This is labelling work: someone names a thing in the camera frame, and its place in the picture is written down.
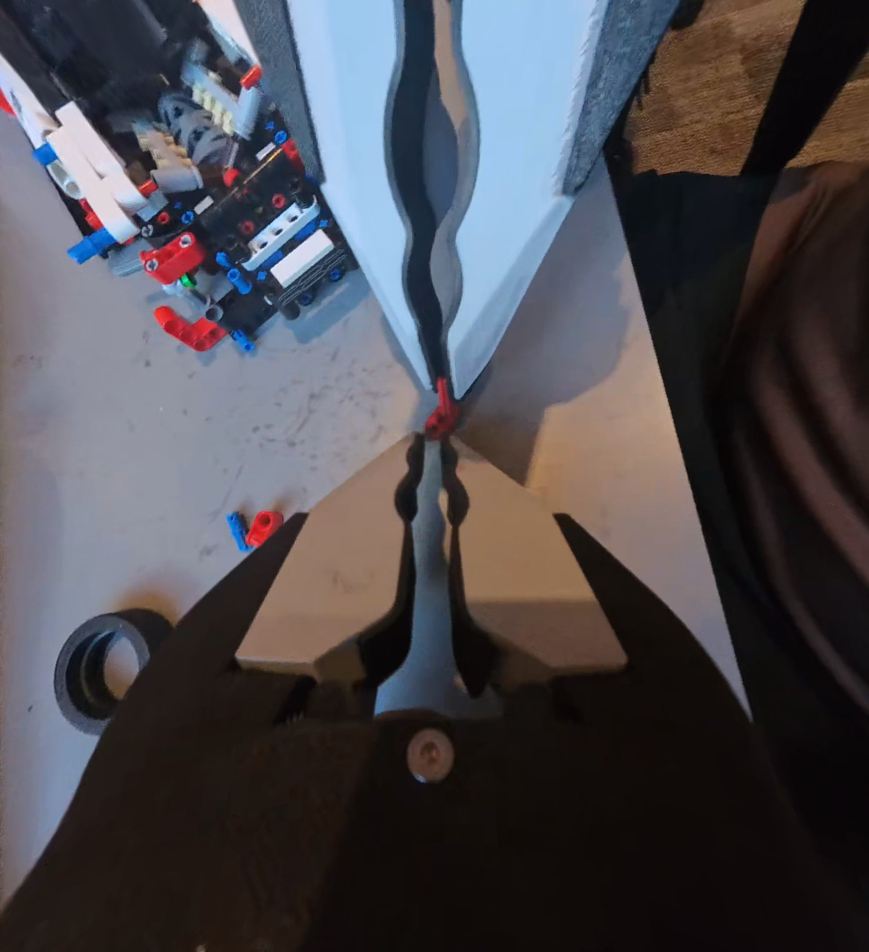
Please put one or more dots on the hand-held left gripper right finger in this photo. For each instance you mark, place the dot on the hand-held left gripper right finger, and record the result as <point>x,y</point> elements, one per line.
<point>539,587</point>

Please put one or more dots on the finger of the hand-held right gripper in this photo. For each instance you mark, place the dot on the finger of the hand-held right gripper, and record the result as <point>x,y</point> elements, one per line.
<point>345,149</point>
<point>524,149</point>

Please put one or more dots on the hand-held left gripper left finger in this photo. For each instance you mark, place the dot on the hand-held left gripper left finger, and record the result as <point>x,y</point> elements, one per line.
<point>323,587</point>

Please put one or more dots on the blue connector pin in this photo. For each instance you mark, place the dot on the blue connector pin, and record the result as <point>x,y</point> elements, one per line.
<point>238,531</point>

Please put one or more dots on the toy brick race car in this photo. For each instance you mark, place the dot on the toy brick race car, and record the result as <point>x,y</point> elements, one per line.
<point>181,186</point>

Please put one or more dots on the red thin oval link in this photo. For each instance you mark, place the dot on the red thin oval link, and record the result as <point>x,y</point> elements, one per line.
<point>438,422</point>

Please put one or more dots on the red connector pin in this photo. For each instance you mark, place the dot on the red connector pin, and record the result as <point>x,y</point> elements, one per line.
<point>443,393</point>

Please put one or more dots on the grey desk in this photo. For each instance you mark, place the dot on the grey desk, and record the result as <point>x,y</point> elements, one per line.
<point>144,446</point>

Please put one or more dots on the red two-hole connector block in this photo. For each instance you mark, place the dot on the red two-hole connector block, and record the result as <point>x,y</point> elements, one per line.
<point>264,528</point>

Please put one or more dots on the black toy tyre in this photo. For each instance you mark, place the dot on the black toy tyre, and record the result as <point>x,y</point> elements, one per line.
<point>70,684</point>

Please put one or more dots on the person's brown shirt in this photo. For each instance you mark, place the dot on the person's brown shirt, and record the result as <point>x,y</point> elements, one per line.
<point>829,446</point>

